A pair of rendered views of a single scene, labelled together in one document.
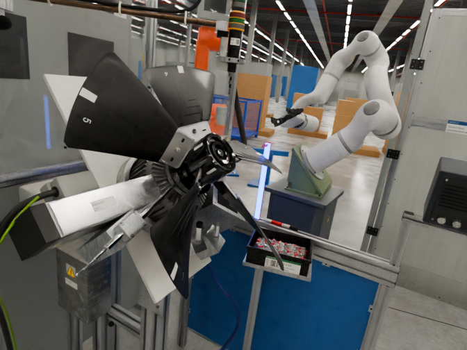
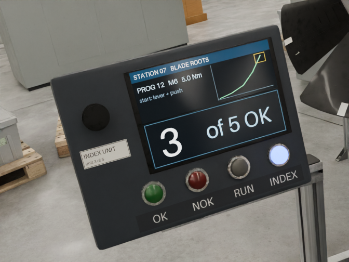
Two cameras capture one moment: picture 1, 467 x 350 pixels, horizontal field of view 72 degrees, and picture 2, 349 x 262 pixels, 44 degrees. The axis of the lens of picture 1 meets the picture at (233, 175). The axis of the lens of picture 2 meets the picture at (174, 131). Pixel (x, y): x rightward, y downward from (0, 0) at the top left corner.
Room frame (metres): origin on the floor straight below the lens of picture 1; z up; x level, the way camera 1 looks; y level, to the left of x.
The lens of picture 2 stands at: (1.30, -1.07, 1.35)
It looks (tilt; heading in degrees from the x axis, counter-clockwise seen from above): 22 degrees down; 140
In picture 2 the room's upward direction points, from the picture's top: 11 degrees counter-clockwise
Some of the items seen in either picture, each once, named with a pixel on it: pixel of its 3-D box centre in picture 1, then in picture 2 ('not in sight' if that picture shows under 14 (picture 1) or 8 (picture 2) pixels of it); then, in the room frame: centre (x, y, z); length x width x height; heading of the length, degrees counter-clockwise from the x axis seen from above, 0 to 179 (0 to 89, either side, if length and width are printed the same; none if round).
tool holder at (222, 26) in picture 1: (231, 43); not in sight; (0.93, 0.05, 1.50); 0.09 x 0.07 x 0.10; 97
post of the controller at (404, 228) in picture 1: (401, 239); (310, 219); (1.01, -0.60, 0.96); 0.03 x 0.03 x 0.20; 62
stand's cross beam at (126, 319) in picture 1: (129, 321); not in sight; (0.91, 0.30, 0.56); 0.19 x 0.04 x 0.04; 62
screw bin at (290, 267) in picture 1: (279, 251); not in sight; (1.02, -0.20, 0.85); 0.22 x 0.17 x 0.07; 77
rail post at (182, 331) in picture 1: (187, 282); not in sight; (1.40, 0.17, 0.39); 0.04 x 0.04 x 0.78; 62
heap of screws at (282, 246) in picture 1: (279, 253); not in sight; (1.02, -0.20, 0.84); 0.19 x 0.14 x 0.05; 77
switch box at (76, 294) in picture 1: (84, 279); not in sight; (0.89, 0.44, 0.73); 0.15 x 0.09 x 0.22; 62
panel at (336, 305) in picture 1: (265, 309); not in sight; (1.20, -0.21, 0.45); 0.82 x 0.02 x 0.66; 62
